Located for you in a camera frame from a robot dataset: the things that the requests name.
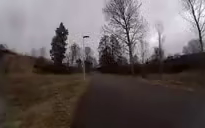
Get large bare tree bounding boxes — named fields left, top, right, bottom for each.
left=102, top=0, right=148, bottom=76

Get dark conifer tree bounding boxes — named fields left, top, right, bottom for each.
left=49, top=22, right=70, bottom=66

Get grey asphalt road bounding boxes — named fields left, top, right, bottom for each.
left=70, top=71, right=205, bottom=128

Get brown grass field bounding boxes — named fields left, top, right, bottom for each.
left=0, top=52, right=92, bottom=128

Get bare branching tree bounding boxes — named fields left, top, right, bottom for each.
left=181, top=0, right=205, bottom=53

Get group of dark conifers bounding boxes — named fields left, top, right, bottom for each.
left=97, top=34, right=125, bottom=66

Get dark hedge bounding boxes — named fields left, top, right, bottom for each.
left=96, top=49, right=205, bottom=76

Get grass strip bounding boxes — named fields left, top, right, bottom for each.
left=136, top=69, right=205, bottom=97

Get slender pale tree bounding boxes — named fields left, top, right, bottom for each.
left=154, top=21, right=166, bottom=75

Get low dark bushes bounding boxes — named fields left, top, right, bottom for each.
left=32, top=55, right=98, bottom=75

